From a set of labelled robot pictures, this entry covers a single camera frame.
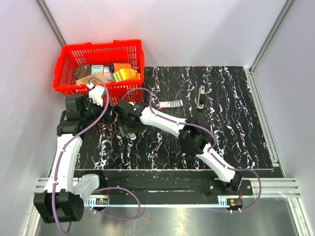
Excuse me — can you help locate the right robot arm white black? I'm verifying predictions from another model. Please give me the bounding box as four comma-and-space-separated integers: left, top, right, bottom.
115, 100, 243, 195

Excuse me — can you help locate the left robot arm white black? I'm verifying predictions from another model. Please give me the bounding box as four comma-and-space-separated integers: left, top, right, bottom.
33, 94, 113, 224

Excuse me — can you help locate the pale green stapler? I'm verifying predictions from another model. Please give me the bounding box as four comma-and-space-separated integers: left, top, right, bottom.
128, 133, 136, 140

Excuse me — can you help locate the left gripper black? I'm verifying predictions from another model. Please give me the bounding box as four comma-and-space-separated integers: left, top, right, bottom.
81, 93, 116, 125

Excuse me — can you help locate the brown round cookie pack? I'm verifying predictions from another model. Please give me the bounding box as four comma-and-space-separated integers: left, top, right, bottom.
73, 64, 92, 80

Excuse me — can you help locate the teal small box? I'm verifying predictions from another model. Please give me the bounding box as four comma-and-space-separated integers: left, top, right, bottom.
91, 64, 104, 74

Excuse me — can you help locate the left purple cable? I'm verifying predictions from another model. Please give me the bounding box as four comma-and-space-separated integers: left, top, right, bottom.
51, 77, 141, 233

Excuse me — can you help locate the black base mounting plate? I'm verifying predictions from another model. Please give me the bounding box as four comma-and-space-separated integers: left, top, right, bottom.
74, 170, 253, 207

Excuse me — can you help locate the brown cardboard packet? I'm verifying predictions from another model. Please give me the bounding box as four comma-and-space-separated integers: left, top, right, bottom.
76, 72, 108, 85

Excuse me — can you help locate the yellow orange snack box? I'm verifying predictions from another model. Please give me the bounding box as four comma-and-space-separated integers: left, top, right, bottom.
113, 68, 141, 82

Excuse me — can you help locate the staple box red white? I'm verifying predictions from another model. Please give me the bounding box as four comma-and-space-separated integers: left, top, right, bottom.
158, 100, 183, 109

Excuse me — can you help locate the pink white small box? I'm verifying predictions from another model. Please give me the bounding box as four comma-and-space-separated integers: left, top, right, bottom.
103, 66, 112, 80

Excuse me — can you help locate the red plastic shopping basket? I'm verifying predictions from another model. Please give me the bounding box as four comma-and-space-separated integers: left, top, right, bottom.
52, 39, 145, 105

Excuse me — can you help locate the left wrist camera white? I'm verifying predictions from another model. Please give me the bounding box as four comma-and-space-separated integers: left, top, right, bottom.
87, 83, 105, 107

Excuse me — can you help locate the orange can blue lid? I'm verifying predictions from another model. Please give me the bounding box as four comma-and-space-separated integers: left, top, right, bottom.
109, 63, 132, 73

